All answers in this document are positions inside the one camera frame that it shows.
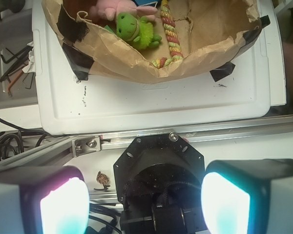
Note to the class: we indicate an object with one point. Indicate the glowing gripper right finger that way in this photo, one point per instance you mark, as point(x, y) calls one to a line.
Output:
point(248, 196)

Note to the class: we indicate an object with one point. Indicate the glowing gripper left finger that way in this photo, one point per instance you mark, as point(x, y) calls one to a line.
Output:
point(43, 200)

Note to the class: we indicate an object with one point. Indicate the white plastic tray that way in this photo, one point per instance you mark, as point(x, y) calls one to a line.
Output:
point(68, 106)

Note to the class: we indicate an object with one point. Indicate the set of hex keys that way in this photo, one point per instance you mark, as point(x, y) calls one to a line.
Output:
point(15, 71)

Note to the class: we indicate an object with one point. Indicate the brown paper bag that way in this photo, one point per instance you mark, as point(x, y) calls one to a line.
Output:
point(176, 39)

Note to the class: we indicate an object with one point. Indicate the green wooden block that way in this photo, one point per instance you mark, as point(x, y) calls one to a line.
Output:
point(110, 29)

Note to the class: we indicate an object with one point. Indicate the green plush frog toy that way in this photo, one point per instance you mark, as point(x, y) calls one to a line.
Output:
point(138, 33)

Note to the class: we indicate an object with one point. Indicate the pink plush bunny toy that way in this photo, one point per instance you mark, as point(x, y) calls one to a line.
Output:
point(110, 9)

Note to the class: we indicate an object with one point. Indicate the aluminium frame rail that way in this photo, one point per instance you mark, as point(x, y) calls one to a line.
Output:
point(260, 138)

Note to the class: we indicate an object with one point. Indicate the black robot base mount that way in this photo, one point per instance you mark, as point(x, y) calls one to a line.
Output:
point(158, 181)

